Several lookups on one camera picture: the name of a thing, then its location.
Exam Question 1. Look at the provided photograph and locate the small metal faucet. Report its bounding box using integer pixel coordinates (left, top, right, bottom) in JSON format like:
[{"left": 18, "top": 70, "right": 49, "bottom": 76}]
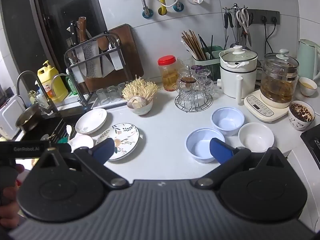
[{"left": 52, "top": 74, "right": 84, "bottom": 105}]

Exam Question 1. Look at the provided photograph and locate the glass health kettle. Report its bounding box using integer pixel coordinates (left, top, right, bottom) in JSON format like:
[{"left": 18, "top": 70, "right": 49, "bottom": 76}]
[{"left": 260, "top": 49, "right": 299, "bottom": 103}]

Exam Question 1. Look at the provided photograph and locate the black power cord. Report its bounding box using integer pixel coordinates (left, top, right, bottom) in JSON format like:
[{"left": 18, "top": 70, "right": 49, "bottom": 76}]
[
  {"left": 271, "top": 17, "right": 278, "bottom": 40},
  {"left": 261, "top": 16, "right": 274, "bottom": 55}
]

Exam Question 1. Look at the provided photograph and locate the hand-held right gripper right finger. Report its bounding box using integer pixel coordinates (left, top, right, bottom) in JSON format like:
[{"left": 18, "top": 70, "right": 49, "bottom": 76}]
[{"left": 194, "top": 137, "right": 288, "bottom": 190}]

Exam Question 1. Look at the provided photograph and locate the yellow detergent bottle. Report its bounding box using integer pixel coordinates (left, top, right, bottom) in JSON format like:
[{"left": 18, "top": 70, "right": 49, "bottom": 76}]
[{"left": 37, "top": 60, "right": 69, "bottom": 103}]

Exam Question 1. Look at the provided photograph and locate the white sheathed knife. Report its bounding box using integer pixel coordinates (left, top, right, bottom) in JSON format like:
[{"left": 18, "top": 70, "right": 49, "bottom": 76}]
[{"left": 107, "top": 36, "right": 124, "bottom": 71}]

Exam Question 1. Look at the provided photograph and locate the drinking glass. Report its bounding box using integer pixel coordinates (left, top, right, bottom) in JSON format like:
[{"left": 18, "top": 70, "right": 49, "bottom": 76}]
[
  {"left": 95, "top": 88, "right": 108, "bottom": 104},
  {"left": 107, "top": 85, "right": 118, "bottom": 102},
  {"left": 117, "top": 82, "right": 127, "bottom": 98}
]

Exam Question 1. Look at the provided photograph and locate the wooden cutting board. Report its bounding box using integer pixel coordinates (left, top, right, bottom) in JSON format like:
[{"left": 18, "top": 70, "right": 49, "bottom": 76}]
[{"left": 85, "top": 24, "right": 145, "bottom": 93}]

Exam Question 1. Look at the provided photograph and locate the white plastic box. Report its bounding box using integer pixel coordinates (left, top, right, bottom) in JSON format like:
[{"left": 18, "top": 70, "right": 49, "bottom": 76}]
[{"left": 0, "top": 95, "right": 25, "bottom": 140}]

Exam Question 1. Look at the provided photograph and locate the kitchen sink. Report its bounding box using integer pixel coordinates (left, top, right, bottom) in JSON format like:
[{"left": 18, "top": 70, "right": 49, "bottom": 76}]
[{"left": 15, "top": 110, "right": 83, "bottom": 145}]

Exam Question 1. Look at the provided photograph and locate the teacup with tea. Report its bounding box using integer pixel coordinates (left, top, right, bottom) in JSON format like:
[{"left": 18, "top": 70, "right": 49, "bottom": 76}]
[{"left": 299, "top": 77, "right": 318, "bottom": 97}]

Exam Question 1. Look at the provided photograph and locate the black handled utensil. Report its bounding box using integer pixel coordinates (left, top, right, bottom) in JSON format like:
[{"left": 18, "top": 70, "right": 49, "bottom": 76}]
[{"left": 224, "top": 11, "right": 234, "bottom": 49}]

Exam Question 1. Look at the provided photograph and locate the bundle of black chopsticks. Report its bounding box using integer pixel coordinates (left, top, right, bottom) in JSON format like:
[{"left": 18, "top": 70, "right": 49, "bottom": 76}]
[{"left": 198, "top": 34, "right": 214, "bottom": 59}]

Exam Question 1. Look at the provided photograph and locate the glass cup with brown lid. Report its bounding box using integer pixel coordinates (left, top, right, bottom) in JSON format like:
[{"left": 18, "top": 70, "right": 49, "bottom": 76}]
[{"left": 175, "top": 77, "right": 198, "bottom": 108}]

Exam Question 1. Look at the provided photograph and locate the green bottle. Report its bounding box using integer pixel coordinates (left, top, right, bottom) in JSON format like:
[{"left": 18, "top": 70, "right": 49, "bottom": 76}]
[{"left": 65, "top": 75, "right": 78, "bottom": 96}]

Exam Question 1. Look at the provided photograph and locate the dark window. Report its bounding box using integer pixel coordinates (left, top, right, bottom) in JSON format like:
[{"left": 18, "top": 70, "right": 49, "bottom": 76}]
[{"left": 0, "top": 0, "right": 108, "bottom": 98}]

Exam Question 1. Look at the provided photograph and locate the green chopstick holder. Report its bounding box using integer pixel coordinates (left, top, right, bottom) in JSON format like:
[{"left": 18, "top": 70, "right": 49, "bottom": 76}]
[{"left": 192, "top": 45, "right": 224, "bottom": 80}]

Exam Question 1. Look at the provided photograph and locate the black knife rack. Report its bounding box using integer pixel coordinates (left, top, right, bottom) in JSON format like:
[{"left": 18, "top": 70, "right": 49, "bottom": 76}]
[{"left": 64, "top": 31, "right": 132, "bottom": 107}]

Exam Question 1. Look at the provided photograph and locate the metal pot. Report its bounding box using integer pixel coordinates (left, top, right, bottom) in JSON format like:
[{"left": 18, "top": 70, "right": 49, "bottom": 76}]
[{"left": 15, "top": 104, "right": 42, "bottom": 132}]

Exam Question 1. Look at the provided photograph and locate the mint green kettle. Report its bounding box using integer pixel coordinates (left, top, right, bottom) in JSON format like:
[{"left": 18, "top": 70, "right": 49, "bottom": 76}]
[{"left": 297, "top": 39, "right": 320, "bottom": 80}]

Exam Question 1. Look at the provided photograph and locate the patterned cup with brown residue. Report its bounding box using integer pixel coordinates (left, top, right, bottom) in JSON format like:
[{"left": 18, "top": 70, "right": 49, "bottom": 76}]
[{"left": 289, "top": 100, "right": 315, "bottom": 131}]

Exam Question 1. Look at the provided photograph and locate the tall metal faucet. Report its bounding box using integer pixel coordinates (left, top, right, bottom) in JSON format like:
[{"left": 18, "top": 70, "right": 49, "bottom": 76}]
[{"left": 16, "top": 70, "right": 60, "bottom": 117}]

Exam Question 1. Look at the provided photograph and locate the cream kettle base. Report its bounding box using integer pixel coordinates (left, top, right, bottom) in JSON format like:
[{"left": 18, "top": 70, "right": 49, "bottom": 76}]
[{"left": 244, "top": 89, "right": 297, "bottom": 123}]

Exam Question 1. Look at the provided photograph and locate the black cooktop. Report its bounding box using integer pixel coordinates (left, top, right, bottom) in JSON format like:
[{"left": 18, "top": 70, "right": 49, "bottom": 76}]
[{"left": 300, "top": 126, "right": 320, "bottom": 162}]

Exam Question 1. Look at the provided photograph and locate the bundle of wooden chopsticks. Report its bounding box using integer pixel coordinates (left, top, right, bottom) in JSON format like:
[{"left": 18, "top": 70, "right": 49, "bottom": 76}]
[{"left": 181, "top": 30, "right": 205, "bottom": 60}]

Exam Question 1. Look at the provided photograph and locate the white plate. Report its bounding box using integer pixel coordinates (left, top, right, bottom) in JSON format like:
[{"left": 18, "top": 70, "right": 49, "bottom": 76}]
[{"left": 75, "top": 108, "right": 108, "bottom": 135}]

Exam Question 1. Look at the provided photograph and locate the wire cup rack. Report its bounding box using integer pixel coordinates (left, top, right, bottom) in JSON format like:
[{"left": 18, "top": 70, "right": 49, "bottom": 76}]
[{"left": 174, "top": 80, "right": 213, "bottom": 112}]

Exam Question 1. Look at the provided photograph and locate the black handled knife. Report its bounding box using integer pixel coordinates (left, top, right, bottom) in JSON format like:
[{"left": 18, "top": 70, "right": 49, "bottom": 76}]
[{"left": 67, "top": 21, "right": 84, "bottom": 63}]

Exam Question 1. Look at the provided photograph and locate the person's left hand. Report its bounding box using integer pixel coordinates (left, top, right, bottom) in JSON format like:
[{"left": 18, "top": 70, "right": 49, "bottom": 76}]
[{"left": 0, "top": 164, "right": 27, "bottom": 229}]

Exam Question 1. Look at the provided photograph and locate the floral print plate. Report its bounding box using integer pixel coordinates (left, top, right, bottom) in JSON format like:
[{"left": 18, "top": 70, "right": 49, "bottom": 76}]
[{"left": 96, "top": 123, "right": 140, "bottom": 161}]

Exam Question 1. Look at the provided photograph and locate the white electric pot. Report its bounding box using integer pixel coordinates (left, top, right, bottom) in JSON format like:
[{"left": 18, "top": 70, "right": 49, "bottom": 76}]
[{"left": 217, "top": 45, "right": 258, "bottom": 105}]

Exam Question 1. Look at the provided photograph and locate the clear glass cup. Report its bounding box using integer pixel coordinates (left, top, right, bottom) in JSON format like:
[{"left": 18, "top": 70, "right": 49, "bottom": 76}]
[{"left": 196, "top": 69, "right": 215, "bottom": 98}]

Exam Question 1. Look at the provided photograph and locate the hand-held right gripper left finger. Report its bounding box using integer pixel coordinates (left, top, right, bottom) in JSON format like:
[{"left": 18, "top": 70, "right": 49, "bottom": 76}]
[{"left": 37, "top": 138, "right": 130, "bottom": 190}]

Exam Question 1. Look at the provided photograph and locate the red lid jar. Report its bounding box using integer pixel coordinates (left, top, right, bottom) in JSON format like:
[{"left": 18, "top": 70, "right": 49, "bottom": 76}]
[{"left": 157, "top": 55, "right": 179, "bottom": 92}]

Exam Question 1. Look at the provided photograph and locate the small white dish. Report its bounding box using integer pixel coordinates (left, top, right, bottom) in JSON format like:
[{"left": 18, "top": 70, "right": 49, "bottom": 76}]
[{"left": 67, "top": 134, "right": 95, "bottom": 153}]

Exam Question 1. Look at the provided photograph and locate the grey wall power strip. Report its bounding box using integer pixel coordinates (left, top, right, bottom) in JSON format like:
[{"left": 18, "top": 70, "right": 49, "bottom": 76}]
[{"left": 247, "top": 9, "right": 280, "bottom": 25}]

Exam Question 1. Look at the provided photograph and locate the light blue bowl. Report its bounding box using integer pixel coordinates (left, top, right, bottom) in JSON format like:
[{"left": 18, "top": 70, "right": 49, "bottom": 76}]
[
  {"left": 185, "top": 128, "right": 225, "bottom": 164},
  {"left": 211, "top": 107, "right": 245, "bottom": 137}
]

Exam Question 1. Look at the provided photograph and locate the patterned cleaver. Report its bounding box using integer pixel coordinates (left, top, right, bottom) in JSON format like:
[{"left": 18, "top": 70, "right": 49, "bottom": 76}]
[{"left": 78, "top": 17, "right": 103, "bottom": 78}]

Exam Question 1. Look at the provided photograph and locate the hanging utensil rack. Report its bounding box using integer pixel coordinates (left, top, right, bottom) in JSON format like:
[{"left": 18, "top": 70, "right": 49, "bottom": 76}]
[{"left": 223, "top": 3, "right": 253, "bottom": 50}]

